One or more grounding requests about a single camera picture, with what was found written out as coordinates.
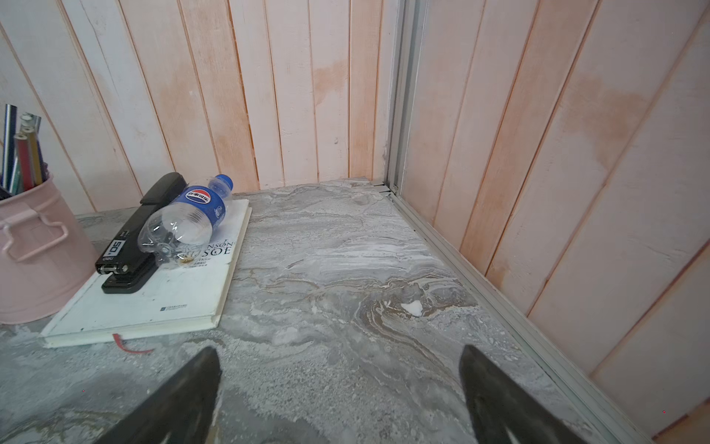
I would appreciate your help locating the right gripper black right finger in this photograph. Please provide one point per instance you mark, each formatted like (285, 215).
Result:
(500, 410)

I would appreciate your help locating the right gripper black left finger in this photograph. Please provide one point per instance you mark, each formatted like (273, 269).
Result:
(180, 411)

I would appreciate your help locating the black stapler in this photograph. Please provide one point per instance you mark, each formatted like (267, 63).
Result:
(126, 266)

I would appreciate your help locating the clear Pepsi plastic bottle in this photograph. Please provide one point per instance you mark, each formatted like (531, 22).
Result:
(177, 234)

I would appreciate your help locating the pink metal pen bucket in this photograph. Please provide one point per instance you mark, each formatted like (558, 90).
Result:
(46, 256)

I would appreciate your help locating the bundle of coloured pens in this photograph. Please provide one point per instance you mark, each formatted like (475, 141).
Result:
(22, 162)

